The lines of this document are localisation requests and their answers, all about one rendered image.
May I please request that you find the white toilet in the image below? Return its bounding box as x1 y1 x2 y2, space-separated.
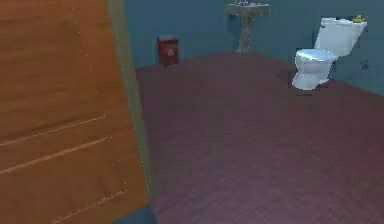
291 16 368 91

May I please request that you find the grey pedestal sink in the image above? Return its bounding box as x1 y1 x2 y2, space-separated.
226 0 272 54

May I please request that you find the red bin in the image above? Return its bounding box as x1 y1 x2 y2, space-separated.
157 34 180 67

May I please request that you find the brown wooden room door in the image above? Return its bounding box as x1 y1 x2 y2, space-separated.
0 0 158 224

